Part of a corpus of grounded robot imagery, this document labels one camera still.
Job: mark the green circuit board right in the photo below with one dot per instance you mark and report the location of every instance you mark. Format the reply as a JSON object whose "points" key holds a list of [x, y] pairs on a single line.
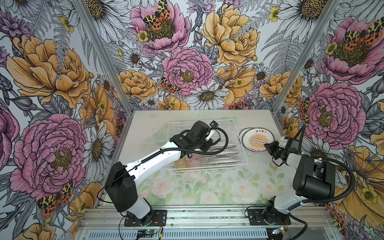
{"points": [[276, 231]]}

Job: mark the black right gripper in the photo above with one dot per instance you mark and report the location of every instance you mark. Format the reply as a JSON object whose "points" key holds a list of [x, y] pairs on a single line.
{"points": [[270, 147]]}

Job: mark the aluminium front rail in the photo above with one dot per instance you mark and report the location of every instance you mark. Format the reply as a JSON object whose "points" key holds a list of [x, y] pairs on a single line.
{"points": [[201, 217]]}

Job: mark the pink glass cup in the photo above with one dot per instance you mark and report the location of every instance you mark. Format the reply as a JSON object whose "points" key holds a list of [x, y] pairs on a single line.
{"points": [[195, 162]]}

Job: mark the aluminium corner frame post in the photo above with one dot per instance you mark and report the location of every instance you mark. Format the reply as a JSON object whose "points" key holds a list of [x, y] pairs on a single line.
{"points": [[313, 38], [97, 41]]}

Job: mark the yellow glass cup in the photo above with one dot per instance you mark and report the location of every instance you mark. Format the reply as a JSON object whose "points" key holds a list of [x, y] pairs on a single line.
{"points": [[181, 164]]}

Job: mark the green circuit board left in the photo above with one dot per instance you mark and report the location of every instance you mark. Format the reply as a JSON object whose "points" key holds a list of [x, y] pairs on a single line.
{"points": [[149, 234]]}

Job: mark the aluminium corner frame post left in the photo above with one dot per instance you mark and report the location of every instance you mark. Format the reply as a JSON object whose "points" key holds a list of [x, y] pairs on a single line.
{"points": [[97, 41]]}

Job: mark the aluminium corner frame post right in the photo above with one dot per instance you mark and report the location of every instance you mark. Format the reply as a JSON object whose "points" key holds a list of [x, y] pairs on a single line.
{"points": [[313, 38]]}

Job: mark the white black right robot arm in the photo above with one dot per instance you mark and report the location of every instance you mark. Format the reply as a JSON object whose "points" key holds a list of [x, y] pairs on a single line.
{"points": [[314, 179]]}

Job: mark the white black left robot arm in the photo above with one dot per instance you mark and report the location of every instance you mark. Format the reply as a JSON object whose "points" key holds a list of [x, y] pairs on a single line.
{"points": [[124, 179]]}

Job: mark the white plate green rim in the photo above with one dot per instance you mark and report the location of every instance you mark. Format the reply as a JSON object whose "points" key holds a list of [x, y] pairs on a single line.
{"points": [[254, 139]]}

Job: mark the green circuit board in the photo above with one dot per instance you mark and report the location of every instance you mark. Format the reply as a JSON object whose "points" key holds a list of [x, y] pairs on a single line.
{"points": [[149, 234], [276, 231]]}

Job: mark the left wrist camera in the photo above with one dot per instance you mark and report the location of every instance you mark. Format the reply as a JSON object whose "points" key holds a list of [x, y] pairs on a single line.
{"points": [[214, 125]]}

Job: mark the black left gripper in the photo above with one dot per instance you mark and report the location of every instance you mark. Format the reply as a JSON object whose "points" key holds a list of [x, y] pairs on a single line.
{"points": [[204, 148]]}

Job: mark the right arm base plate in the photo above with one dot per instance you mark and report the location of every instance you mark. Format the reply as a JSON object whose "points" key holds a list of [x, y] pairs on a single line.
{"points": [[262, 217]]}

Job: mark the white wire dish rack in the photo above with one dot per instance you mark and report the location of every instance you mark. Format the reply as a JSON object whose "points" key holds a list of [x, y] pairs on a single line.
{"points": [[232, 156]]}

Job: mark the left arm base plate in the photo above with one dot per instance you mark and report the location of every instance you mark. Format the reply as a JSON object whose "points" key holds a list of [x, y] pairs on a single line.
{"points": [[154, 218]]}

